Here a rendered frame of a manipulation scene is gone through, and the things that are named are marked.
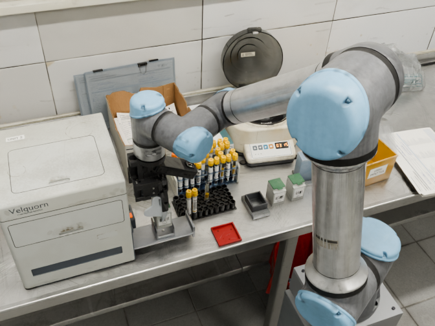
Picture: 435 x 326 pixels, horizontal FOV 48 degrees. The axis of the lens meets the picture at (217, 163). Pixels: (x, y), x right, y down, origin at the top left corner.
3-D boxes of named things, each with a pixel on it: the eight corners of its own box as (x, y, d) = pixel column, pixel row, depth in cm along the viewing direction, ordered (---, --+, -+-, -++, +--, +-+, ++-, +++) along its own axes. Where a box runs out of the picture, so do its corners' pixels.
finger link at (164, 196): (158, 205, 123) (154, 176, 119) (164, 204, 123) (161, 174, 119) (162, 215, 119) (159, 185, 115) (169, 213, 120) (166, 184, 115)
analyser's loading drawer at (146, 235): (120, 256, 128) (118, 244, 124) (115, 237, 132) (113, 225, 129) (195, 237, 134) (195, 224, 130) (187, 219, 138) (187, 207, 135)
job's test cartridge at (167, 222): (157, 229, 127) (156, 213, 123) (152, 216, 131) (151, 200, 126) (172, 226, 129) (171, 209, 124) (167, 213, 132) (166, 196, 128)
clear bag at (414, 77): (380, 94, 194) (390, 63, 185) (368, 71, 207) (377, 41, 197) (430, 94, 196) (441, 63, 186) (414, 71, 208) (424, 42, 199)
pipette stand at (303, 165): (298, 187, 152) (303, 163, 146) (291, 172, 158) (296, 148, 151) (328, 183, 154) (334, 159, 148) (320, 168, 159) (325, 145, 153)
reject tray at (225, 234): (219, 247, 134) (219, 245, 133) (210, 229, 138) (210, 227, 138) (241, 240, 136) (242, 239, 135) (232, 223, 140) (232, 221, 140)
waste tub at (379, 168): (356, 190, 152) (364, 167, 146) (331, 163, 161) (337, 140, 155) (390, 178, 157) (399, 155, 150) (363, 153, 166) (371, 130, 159)
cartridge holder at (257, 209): (253, 220, 142) (254, 211, 139) (241, 198, 148) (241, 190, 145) (270, 215, 143) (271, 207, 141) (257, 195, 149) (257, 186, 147)
